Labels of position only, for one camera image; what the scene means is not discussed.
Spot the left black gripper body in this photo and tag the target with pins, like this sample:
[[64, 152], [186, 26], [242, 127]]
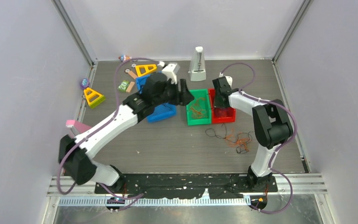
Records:
[[171, 94]]

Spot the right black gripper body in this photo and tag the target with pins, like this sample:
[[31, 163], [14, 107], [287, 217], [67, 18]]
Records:
[[217, 103]]

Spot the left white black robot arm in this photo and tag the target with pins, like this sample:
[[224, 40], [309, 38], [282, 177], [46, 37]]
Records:
[[76, 153]]

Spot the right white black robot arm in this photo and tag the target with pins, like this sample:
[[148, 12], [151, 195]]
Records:
[[272, 127]]

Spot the green plastic bin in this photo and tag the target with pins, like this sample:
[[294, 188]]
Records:
[[198, 112]]

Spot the blue plastic bin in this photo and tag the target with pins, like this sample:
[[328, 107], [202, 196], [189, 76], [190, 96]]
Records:
[[161, 112]]

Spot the red plastic bin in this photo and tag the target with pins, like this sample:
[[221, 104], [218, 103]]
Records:
[[220, 115]]

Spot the white metronome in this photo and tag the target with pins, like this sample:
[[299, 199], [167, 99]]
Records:
[[197, 71]]

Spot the tan wooden block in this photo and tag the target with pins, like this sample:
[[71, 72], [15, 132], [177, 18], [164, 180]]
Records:
[[130, 87]]

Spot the small colourful figurine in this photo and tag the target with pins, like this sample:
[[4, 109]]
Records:
[[123, 58]]

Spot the yellow triangle toy on green block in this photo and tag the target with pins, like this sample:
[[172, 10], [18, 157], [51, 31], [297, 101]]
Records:
[[93, 97]]

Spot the purple round toy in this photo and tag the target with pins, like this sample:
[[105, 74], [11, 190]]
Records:
[[84, 84]]

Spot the pink tape dispenser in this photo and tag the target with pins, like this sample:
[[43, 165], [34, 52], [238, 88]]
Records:
[[76, 127]]

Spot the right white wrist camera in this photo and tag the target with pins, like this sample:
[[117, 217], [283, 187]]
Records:
[[229, 79]]

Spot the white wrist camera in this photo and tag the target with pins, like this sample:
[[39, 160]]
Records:
[[229, 79], [170, 70]]

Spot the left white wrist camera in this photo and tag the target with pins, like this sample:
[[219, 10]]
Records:
[[170, 70]]

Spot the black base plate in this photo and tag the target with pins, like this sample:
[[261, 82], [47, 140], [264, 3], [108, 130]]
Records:
[[190, 186]]

